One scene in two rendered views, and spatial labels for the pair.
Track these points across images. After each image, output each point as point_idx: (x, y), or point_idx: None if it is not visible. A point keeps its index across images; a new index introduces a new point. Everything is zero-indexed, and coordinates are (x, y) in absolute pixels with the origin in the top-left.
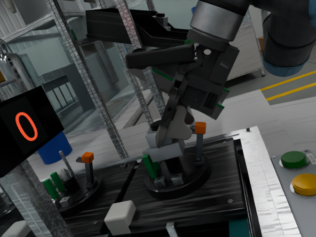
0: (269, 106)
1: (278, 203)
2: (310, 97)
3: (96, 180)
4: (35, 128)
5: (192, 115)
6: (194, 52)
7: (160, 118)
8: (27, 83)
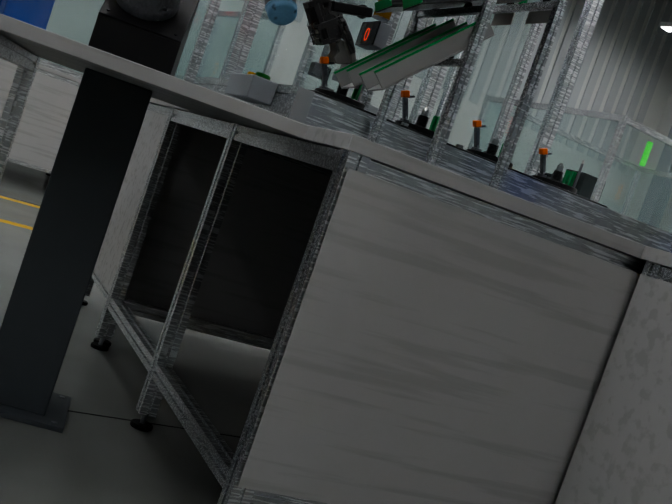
0: (308, 125)
1: None
2: (246, 103)
3: (404, 118)
4: (367, 36)
5: (335, 56)
6: (331, 6)
7: (560, 213)
8: None
